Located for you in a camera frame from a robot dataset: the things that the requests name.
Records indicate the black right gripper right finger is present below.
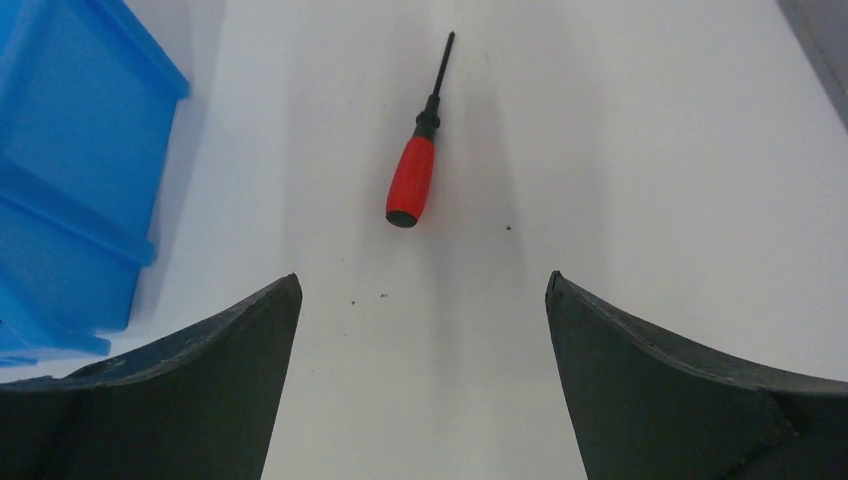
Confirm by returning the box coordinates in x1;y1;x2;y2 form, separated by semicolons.
545;272;847;479

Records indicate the blue plastic bin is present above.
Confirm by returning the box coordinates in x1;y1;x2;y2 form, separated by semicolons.
1;1;189;367

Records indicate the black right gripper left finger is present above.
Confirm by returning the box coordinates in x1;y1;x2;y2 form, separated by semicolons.
1;275;303;479

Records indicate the red handled screwdriver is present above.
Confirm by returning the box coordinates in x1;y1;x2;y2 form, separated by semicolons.
385;31;456;228

